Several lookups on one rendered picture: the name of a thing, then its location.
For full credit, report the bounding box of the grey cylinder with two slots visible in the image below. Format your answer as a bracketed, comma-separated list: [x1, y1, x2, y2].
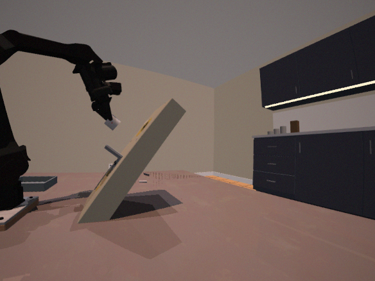
[104, 114, 121, 131]

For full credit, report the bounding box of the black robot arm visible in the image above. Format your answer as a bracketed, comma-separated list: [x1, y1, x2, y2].
[0, 30, 122, 210]

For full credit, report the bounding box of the beige service panel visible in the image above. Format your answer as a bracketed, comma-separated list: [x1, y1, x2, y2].
[77, 98, 186, 223]

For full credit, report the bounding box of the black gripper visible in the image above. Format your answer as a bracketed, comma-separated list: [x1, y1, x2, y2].
[85, 78, 113, 121]

